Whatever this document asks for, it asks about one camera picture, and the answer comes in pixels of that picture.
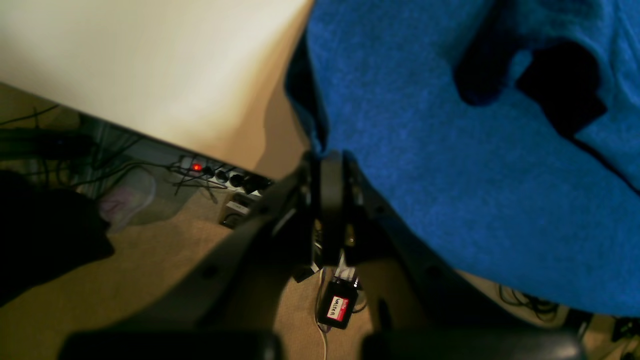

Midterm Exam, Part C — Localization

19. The black power strip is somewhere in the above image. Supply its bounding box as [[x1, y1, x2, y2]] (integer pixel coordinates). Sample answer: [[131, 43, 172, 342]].
[[173, 155, 274, 196]]

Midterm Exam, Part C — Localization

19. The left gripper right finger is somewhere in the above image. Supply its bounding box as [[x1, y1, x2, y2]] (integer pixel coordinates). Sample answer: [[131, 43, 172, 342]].
[[318, 152, 586, 360]]

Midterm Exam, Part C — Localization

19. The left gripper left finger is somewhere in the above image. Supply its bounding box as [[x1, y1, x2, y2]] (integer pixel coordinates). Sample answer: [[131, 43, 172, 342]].
[[58, 153, 317, 360]]

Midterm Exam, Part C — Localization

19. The dark blue t-shirt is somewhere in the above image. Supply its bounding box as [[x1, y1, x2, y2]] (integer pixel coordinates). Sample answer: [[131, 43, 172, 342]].
[[285, 0, 639, 317]]

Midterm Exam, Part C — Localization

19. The black power adapter labelled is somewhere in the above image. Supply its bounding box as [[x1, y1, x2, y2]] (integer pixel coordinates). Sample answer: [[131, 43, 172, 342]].
[[316, 277, 359, 330]]

